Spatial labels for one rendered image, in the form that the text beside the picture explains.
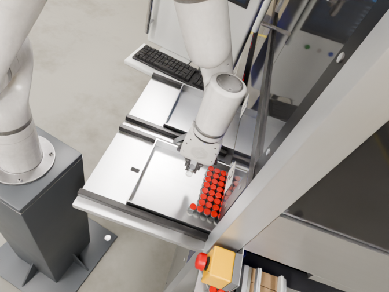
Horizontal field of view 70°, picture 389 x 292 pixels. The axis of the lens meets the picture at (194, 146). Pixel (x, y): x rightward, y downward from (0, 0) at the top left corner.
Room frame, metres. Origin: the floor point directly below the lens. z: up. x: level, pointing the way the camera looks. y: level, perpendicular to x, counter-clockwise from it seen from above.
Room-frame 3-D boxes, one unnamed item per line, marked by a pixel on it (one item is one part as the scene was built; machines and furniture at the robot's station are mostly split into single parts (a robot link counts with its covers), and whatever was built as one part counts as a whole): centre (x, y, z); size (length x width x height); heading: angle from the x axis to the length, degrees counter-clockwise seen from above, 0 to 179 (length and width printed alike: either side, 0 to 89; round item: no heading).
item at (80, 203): (0.66, 0.04, 0.87); 0.70 x 0.48 x 0.02; 3
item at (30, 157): (0.38, 0.48, 0.95); 0.19 x 0.19 x 0.18
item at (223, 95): (0.51, -0.02, 1.25); 0.09 x 0.08 x 0.13; 14
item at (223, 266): (0.25, -0.17, 1.00); 0.08 x 0.07 x 0.07; 93
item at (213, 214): (0.50, -0.13, 0.90); 0.18 x 0.02 x 0.05; 3
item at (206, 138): (0.51, -0.02, 1.17); 0.09 x 0.08 x 0.03; 93
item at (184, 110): (0.84, -0.03, 0.90); 0.34 x 0.26 x 0.04; 93
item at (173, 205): (0.50, -0.04, 0.90); 0.34 x 0.26 x 0.04; 93
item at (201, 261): (0.25, -0.13, 0.99); 0.04 x 0.04 x 0.04; 3
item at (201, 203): (0.50, -0.08, 0.90); 0.18 x 0.02 x 0.05; 3
